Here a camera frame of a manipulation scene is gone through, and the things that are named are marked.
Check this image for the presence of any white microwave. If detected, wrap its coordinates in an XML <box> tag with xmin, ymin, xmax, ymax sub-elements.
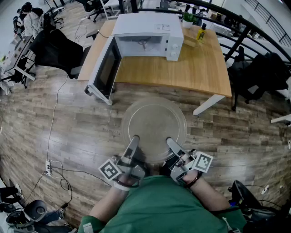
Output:
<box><xmin>84</xmin><ymin>13</ymin><xmax>184</xmax><ymax>106</ymax></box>

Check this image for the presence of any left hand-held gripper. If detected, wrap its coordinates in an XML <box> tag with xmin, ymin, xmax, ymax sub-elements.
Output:
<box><xmin>98</xmin><ymin>135</ymin><xmax>148</xmax><ymax>182</ymax></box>

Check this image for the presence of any black wall railing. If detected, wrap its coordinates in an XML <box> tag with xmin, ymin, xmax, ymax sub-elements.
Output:
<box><xmin>244</xmin><ymin>0</ymin><xmax>291</xmax><ymax>47</ymax></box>

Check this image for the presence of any microwave roller ring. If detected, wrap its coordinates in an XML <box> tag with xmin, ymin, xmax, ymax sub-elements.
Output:
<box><xmin>136</xmin><ymin>39</ymin><xmax>151</xmax><ymax>51</ymax></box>

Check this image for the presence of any person's green shirt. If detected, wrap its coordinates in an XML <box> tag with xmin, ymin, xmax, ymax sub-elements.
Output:
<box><xmin>77</xmin><ymin>175</ymin><xmax>247</xmax><ymax>233</ymax></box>

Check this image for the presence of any person's left hand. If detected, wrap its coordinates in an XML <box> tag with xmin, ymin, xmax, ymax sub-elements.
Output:
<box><xmin>117</xmin><ymin>174</ymin><xmax>140</xmax><ymax>187</ymax></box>

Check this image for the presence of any clear plastic box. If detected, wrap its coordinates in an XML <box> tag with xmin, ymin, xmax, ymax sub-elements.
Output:
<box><xmin>183</xmin><ymin>34</ymin><xmax>197</xmax><ymax>48</ymax></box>

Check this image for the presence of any chair with black jacket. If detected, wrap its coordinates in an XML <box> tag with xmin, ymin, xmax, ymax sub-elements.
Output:
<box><xmin>228</xmin><ymin>46</ymin><xmax>291</xmax><ymax>111</ymax></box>

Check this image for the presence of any black floor cable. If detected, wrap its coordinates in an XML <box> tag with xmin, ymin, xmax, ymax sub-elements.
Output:
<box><xmin>50</xmin><ymin>167</ymin><xmax>112</xmax><ymax>198</ymax></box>

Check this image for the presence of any person's right forearm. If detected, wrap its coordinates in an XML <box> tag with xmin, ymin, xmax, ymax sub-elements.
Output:
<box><xmin>190</xmin><ymin>178</ymin><xmax>231</xmax><ymax>212</ymax></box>

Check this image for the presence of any black equipment pile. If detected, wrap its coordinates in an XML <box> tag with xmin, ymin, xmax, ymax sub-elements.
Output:
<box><xmin>228</xmin><ymin>179</ymin><xmax>291</xmax><ymax>233</ymax></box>

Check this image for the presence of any clear glass turntable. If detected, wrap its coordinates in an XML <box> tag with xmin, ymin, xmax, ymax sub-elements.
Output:
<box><xmin>121</xmin><ymin>97</ymin><xmax>188</xmax><ymax>164</ymax></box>

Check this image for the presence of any black swivel office chair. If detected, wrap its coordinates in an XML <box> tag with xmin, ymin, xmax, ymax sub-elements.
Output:
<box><xmin>75</xmin><ymin>0</ymin><xmax>110</xmax><ymax>23</ymax></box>

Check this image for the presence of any white wristband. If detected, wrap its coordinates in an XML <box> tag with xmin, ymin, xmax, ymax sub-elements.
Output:
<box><xmin>113</xmin><ymin>182</ymin><xmax>130</xmax><ymax>192</ymax></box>

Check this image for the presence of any white floor cable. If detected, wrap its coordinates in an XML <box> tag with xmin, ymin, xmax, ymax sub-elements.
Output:
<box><xmin>46</xmin><ymin>74</ymin><xmax>69</xmax><ymax>162</ymax></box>

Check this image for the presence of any person's right hand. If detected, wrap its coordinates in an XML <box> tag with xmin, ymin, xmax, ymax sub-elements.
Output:
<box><xmin>181</xmin><ymin>171</ymin><xmax>201</xmax><ymax>185</ymax></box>

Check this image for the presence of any white desk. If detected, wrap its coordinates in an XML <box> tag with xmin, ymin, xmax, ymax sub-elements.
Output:
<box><xmin>0</xmin><ymin>35</ymin><xmax>37</xmax><ymax>88</ymax></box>

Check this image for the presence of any yellow oil bottle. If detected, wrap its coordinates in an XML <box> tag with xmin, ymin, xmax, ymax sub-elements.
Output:
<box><xmin>196</xmin><ymin>23</ymin><xmax>207</xmax><ymax>43</ymax></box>

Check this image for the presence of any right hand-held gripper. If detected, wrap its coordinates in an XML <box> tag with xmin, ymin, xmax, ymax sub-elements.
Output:
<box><xmin>165</xmin><ymin>137</ymin><xmax>214</xmax><ymax>185</ymax></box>

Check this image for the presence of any black bracelet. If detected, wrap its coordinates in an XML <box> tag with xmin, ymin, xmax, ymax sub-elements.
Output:
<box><xmin>185</xmin><ymin>174</ymin><xmax>203</xmax><ymax>188</ymax></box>

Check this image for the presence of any white table leg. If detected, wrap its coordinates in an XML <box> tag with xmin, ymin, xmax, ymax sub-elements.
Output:
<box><xmin>193</xmin><ymin>94</ymin><xmax>226</xmax><ymax>116</ymax></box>

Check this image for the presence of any person's left forearm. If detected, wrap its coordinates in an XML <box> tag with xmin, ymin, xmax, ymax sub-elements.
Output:
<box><xmin>89</xmin><ymin>185</ymin><xmax>131</xmax><ymax>225</ymax></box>

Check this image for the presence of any black mesh office chair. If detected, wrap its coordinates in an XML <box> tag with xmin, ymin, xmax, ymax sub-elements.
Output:
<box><xmin>29</xmin><ymin>29</ymin><xmax>99</xmax><ymax>80</ymax></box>

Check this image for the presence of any potted green plant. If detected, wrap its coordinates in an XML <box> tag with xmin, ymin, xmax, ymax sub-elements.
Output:
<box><xmin>181</xmin><ymin>12</ymin><xmax>198</xmax><ymax>29</ymax></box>

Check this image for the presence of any white chair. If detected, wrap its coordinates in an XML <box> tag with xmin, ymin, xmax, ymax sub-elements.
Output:
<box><xmin>100</xmin><ymin>0</ymin><xmax>121</xmax><ymax>20</ymax></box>

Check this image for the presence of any grey and black device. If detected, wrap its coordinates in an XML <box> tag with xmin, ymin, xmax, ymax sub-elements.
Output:
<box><xmin>5</xmin><ymin>199</ymin><xmax>64</xmax><ymax>229</ymax></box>

